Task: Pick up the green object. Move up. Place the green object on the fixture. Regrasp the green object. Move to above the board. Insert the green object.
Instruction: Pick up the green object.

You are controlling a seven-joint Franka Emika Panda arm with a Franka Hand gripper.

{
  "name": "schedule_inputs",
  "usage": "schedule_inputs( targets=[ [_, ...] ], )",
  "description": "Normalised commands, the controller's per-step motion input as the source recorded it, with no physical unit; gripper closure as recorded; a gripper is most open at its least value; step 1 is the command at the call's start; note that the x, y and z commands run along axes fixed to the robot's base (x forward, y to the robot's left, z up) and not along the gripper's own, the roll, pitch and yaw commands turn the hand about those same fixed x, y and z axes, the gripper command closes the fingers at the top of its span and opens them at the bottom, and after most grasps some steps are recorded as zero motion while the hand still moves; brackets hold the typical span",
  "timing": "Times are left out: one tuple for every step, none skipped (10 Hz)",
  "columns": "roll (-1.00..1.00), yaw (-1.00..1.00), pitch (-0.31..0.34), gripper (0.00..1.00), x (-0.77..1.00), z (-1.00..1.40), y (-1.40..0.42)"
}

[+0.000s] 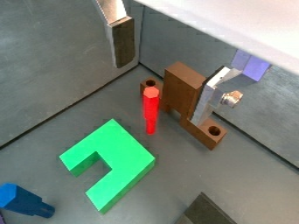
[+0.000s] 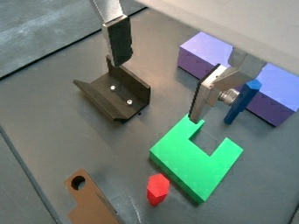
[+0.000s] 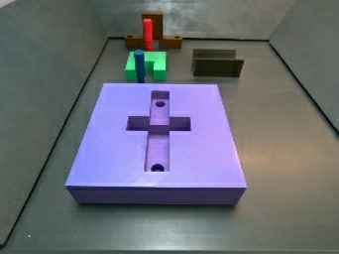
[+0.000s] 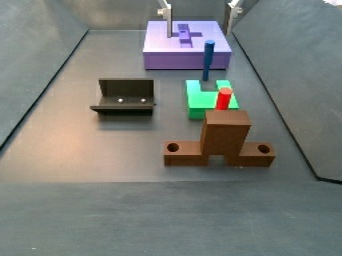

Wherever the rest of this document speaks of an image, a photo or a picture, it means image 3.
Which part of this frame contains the green U-shaped block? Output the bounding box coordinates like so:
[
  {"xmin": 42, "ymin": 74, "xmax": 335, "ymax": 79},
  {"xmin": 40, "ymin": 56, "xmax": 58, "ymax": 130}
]
[{"xmin": 124, "ymin": 52, "xmax": 166, "ymax": 81}]

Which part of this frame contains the purple board with cross slot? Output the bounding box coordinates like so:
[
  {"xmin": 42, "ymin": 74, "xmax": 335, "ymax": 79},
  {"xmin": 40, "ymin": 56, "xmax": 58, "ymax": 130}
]
[{"xmin": 66, "ymin": 83, "xmax": 246, "ymax": 204}]

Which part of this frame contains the blue cylinder peg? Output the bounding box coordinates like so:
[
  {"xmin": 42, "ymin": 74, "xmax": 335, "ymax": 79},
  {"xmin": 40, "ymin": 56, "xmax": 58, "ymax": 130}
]
[{"xmin": 133, "ymin": 50, "xmax": 145, "ymax": 83}]

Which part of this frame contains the brown T-shaped block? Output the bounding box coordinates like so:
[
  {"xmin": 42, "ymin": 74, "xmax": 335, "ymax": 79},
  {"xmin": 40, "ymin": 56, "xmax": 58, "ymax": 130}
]
[{"xmin": 124, "ymin": 11, "xmax": 182, "ymax": 51}]

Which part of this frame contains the red cylinder peg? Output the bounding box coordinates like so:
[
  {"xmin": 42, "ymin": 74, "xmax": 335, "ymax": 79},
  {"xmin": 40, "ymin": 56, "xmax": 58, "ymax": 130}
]
[{"xmin": 142, "ymin": 19, "xmax": 152, "ymax": 52}]

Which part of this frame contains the black angle bracket fixture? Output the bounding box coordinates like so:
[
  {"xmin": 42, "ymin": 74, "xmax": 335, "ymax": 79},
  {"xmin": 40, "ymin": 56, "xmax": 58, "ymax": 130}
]
[{"xmin": 192, "ymin": 49, "xmax": 244, "ymax": 77}]

